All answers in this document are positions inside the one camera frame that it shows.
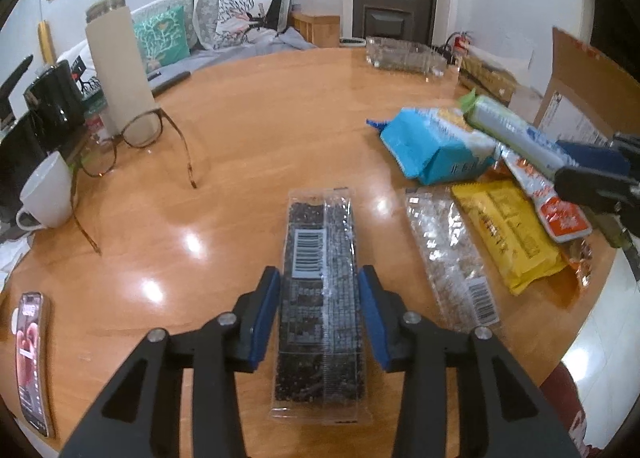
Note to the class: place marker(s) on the smartphone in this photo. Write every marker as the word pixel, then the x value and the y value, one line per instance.
pixel 30 361

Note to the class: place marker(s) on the cardboard box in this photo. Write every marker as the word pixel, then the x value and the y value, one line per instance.
pixel 588 99

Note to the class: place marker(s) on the clear rice snack packet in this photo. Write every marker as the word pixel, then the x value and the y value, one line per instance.
pixel 453 265

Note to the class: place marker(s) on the glass ashtray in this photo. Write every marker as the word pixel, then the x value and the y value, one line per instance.
pixel 401 55

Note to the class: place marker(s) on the white black cushion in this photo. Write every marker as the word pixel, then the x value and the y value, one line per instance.
pixel 86 79

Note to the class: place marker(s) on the white tree-print cushion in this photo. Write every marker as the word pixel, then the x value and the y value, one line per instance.
pixel 243 21

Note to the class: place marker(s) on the white mug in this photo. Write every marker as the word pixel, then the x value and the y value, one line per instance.
pixel 46 196

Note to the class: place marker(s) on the tortoiseshell eyeglasses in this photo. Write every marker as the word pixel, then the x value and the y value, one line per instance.
pixel 97 158

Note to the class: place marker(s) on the white thermos bottle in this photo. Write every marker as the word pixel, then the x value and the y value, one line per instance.
pixel 119 68

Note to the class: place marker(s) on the teal cushion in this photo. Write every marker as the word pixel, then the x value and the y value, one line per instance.
pixel 162 39

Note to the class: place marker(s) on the blue white snack bag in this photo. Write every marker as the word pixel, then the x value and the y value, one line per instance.
pixel 436 145

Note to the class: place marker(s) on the red fire extinguisher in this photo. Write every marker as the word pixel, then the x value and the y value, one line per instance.
pixel 456 46

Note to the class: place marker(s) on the grey sofa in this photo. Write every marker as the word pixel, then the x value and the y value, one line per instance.
pixel 200 18

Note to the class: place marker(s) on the yellow snack bag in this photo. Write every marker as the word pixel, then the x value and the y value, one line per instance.
pixel 509 227

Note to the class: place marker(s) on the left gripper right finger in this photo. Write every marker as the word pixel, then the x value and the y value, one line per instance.
pixel 383 316

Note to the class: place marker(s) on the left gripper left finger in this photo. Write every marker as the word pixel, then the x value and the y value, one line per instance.
pixel 255 312

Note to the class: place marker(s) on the dark seaweed snack packet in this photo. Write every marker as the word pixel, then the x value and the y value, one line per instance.
pixel 320 372

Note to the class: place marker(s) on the green white tube packet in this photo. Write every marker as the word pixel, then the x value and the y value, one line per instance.
pixel 487 115

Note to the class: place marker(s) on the black kettle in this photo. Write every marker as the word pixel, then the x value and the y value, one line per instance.
pixel 55 105

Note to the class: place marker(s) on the orange white snack packet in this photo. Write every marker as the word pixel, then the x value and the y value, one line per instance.
pixel 563 221

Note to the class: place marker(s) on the black remote control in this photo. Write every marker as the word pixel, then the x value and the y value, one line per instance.
pixel 165 82

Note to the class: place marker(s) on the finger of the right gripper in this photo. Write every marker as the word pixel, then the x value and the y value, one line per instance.
pixel 595 189
pixel 596 157

